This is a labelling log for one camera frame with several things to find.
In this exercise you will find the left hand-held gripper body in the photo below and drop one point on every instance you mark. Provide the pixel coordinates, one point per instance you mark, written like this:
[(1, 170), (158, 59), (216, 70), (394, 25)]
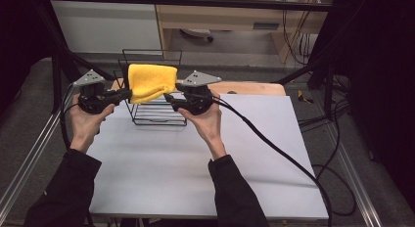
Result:
[(93, 99)]

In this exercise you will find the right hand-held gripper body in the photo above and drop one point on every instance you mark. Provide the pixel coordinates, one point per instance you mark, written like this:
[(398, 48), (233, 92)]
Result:
[(197, 101)]

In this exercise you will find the yellow cloth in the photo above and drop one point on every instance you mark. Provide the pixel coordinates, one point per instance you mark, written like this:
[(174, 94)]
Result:
[(150, 81)]

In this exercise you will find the person's right hand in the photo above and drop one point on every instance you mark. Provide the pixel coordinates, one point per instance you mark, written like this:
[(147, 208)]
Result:
[(208, 126)]

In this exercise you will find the person's left hand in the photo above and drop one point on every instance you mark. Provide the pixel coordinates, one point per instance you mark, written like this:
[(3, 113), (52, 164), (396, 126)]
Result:
[(84, 126)]

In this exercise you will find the grey chair base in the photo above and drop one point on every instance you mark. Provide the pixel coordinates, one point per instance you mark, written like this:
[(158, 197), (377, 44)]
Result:
[(197, 33)]

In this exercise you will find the wooden board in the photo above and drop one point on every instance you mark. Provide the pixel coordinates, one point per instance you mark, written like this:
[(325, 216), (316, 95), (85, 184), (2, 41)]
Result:
[(254, 88)]

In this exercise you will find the white cabinet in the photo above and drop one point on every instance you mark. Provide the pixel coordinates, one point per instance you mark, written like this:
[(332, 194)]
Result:
[(104, 26)]

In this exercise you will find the wooden desk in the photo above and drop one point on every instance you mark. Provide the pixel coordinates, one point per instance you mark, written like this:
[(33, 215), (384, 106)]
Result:
[(225, 16)]

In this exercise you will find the black curtain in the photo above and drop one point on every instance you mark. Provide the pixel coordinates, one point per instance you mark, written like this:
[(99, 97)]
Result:
[(381, 73), (16, 41)]

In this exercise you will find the black metal frame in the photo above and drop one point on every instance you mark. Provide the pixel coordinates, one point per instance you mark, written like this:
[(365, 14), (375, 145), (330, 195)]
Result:
[(228, 3)]

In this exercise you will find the aluminium floor rail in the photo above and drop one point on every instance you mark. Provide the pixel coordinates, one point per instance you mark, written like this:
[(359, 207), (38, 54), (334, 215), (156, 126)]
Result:
[(23, 168), (357, 184)]

